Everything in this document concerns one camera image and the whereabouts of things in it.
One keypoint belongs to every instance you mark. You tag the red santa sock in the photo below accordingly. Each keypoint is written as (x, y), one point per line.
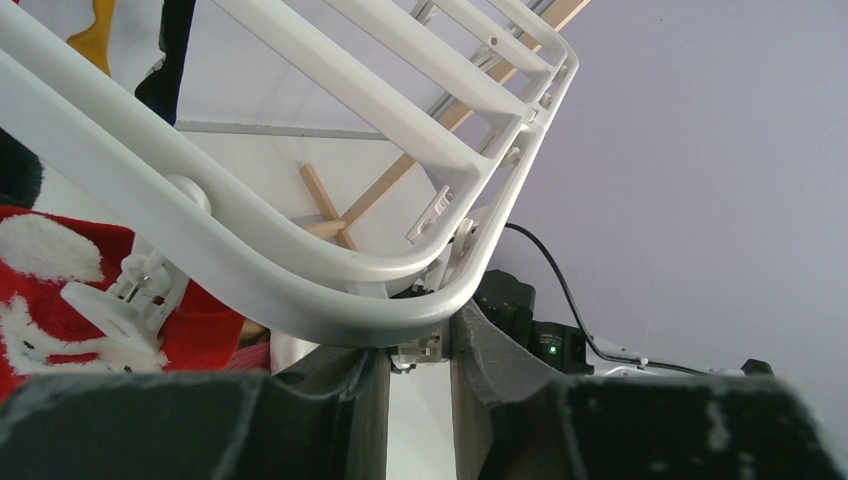
(42, 334)

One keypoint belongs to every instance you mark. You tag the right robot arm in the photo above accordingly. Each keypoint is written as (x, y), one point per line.
(508, 304)

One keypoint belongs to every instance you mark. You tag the wooden drying rack frame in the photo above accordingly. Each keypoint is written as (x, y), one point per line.
(337, 226)

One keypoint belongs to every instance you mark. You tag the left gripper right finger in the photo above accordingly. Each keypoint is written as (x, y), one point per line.
(515, 417)

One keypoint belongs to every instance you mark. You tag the white plastic clip hanger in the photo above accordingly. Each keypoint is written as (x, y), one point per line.
(269, 86)

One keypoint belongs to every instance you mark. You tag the yellow mustard sock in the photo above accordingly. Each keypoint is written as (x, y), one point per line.
(93, 42)

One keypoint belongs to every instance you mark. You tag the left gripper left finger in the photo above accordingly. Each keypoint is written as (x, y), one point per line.
(324, 417)

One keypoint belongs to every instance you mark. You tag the black hanging sock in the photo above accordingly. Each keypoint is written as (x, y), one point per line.
(159, 91)

